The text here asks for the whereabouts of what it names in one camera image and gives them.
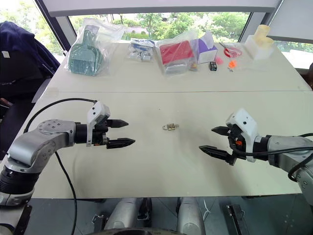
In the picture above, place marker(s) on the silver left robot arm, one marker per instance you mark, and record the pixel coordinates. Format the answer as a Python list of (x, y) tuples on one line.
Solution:
[(36, 144)]

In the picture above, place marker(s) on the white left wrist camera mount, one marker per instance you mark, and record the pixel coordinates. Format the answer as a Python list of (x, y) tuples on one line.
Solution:
[(97, 114)]

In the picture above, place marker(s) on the silver robot leg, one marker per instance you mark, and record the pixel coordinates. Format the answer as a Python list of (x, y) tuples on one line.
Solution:
[(189, 214), (121, 213)]

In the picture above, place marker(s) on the silver left robot leg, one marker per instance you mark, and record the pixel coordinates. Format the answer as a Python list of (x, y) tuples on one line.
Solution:
[(121, 213)]

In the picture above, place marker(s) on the bag of small white parts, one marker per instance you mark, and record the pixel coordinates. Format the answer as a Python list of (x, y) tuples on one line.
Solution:
[(141, 50)]

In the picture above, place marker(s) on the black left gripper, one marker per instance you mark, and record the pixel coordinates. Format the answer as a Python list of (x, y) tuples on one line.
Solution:
[(99, 136)]

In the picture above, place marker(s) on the purple and white tissue box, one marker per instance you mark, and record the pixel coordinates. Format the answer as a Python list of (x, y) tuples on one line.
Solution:
[(207, 51)]

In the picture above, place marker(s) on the pink small object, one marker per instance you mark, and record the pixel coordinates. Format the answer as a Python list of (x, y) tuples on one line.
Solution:
[(219, 60)]

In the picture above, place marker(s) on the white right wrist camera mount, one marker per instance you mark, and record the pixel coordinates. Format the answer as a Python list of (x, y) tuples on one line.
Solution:
[(245, 127)]

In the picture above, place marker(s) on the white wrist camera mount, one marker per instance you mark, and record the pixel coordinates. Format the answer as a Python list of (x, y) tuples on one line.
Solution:
[(97, 114), (245, 127)]

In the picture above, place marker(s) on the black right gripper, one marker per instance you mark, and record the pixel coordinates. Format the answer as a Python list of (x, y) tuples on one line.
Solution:
[(234, 144)]

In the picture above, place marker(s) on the small black box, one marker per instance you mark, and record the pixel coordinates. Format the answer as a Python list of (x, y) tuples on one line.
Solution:
[(212, 66)]

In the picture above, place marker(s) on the silver right robot leg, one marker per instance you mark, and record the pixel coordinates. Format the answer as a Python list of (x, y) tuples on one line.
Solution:
[(189, 214)]

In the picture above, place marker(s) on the black bracket under table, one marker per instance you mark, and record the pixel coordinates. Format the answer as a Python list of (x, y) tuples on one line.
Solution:
[(236, 218)]

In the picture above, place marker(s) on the dark blue jacket on chair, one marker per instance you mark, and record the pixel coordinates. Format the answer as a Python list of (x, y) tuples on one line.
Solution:
[(20, 61)]

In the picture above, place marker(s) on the teal dustpan in plastic bag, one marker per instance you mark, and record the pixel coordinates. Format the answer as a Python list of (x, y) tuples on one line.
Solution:
[(85, 52)]

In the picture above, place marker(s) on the white holder with cream cups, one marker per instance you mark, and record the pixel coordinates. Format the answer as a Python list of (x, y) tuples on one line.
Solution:
[(260, 42)]

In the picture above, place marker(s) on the red scissors in plastic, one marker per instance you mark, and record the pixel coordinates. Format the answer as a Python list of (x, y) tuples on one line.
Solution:
[(231, 50)]

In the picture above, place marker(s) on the red item in plastic bag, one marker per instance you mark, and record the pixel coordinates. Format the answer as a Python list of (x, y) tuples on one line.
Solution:
[(174, 57)]

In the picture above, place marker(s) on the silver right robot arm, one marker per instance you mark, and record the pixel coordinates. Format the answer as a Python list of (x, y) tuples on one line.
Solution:
[(288, 151)]

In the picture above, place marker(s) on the orange small object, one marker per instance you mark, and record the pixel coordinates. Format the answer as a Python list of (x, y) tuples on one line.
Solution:
[(232, 64)]

